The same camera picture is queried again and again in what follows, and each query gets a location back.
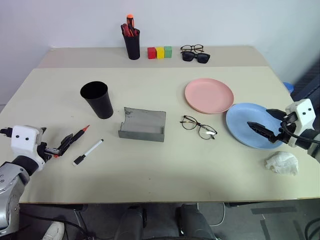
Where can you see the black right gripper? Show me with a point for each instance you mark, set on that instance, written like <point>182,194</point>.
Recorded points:
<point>287,127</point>

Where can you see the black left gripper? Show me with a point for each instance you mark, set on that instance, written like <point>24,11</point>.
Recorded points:
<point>50,150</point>

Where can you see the red and black pen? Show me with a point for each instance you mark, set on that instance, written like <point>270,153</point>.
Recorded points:
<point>79,133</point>

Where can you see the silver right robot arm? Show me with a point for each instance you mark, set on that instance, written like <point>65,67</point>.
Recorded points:
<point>308,138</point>

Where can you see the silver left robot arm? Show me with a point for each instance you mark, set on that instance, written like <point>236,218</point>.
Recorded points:
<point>11,180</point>

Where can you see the blue plate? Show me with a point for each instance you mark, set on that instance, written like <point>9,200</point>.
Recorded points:
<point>240,117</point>

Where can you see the white marker with black cap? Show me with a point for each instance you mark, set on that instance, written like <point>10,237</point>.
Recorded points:
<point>90,151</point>

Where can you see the blue round container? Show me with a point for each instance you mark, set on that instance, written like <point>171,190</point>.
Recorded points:
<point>289,87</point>

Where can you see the crumpled white tissue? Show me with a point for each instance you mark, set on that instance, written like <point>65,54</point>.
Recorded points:
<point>282,162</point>

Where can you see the black ribbed chair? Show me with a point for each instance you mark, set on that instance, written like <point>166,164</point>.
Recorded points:
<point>306,85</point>

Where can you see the empty black plastic cup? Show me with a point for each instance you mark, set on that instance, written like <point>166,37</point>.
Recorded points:
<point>100,105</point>

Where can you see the pink plate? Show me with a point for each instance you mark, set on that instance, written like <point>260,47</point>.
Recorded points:
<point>208,95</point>

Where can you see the open grey glasses case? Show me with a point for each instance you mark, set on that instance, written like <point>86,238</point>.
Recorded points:
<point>145,122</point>

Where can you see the white shoe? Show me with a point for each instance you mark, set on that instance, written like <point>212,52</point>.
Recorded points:
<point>53,231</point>

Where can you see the black sunglasses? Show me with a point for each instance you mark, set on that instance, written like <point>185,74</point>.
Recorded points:
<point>187,57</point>

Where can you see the dark rounded shape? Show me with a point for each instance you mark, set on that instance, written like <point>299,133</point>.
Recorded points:
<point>131,222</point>
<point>196,222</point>

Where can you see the black tool holder cup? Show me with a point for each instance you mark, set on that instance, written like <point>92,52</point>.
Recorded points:
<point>133,47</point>

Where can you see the green block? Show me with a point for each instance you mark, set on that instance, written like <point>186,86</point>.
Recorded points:
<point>168,51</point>

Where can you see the red block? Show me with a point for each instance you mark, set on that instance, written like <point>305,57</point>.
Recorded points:
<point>151,53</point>

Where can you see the yellow block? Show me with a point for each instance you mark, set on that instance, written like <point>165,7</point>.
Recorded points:
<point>160,52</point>

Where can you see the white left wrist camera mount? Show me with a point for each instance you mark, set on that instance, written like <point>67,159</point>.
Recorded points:
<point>23,143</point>

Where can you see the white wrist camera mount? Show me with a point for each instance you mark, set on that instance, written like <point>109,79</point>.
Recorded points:
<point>23,143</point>
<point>303,112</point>

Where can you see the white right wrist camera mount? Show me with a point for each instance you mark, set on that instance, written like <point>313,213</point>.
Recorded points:
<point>303,112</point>

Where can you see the thin black frame clear glasses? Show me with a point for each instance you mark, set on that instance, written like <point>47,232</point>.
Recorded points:
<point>198,124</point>

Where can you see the brown frame clear glasses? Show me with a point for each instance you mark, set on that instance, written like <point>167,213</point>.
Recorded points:
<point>186,47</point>

